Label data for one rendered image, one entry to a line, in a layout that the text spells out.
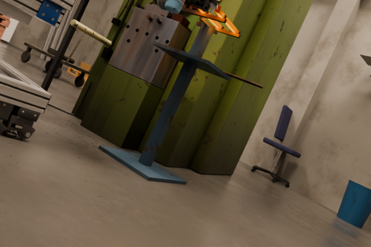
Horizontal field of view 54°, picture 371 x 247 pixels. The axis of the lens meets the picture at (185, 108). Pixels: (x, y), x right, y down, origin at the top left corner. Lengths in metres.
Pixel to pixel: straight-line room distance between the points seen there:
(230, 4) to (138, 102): 0.92
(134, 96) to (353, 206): 3.24
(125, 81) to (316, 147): 3.84
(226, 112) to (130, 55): 0.87
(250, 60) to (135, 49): 0.91
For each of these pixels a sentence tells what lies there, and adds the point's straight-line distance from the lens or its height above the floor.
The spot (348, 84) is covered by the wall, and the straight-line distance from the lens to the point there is 5.94.
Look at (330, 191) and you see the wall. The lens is 5.62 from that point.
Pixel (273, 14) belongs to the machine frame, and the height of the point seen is 1.37.
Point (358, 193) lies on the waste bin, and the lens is 4.89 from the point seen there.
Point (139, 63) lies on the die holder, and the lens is 2.51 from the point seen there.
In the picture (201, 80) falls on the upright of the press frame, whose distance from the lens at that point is 2.51.
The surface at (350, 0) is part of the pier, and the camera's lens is 6.36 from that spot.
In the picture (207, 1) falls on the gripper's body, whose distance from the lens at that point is 1.87.
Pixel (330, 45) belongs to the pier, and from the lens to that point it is 6.09.
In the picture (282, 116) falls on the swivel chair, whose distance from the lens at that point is 5.55.
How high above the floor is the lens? 0.42
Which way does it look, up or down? level
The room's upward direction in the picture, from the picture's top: 25 degrees clockwise
